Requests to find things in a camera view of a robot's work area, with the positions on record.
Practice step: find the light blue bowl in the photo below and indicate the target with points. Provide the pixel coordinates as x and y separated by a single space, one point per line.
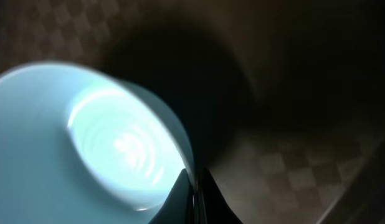
78 146

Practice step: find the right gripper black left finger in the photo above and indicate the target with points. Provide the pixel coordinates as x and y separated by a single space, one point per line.
178 207

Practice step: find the brown serving tray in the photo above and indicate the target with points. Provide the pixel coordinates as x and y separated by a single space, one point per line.
284 101

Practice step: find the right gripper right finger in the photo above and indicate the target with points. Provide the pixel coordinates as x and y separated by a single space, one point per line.
213 208

